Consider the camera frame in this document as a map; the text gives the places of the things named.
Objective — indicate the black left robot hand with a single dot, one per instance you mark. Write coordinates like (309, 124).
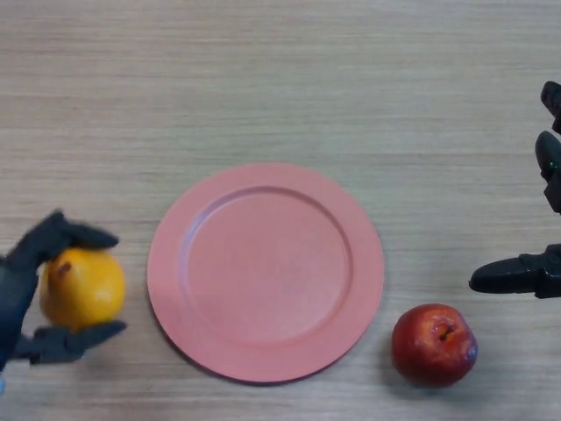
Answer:
(15, 289)

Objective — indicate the red apple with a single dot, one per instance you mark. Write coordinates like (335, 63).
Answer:
(431, 348)

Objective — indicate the yellow pear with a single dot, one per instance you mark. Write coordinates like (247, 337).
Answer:
(83, 291)

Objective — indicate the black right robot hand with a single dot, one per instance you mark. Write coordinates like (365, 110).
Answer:
(508, 277)

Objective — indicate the pink round plate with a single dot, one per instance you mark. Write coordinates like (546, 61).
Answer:
(267, 272)

